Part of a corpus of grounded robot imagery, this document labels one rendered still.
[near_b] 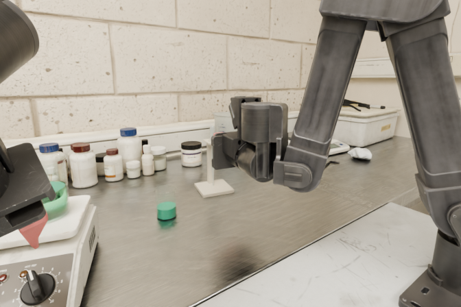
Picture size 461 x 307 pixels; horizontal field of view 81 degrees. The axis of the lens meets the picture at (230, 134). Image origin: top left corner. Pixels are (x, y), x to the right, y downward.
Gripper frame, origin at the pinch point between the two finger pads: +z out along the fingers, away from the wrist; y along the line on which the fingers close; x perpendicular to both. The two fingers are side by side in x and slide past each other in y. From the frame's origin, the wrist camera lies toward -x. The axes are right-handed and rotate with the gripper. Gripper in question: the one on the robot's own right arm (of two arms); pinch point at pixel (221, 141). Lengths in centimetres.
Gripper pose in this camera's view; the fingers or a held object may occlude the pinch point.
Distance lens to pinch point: 60.7
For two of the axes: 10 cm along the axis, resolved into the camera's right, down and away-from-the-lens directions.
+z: -4.0, -1.7, 9.0
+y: -9.2, 0.9, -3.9
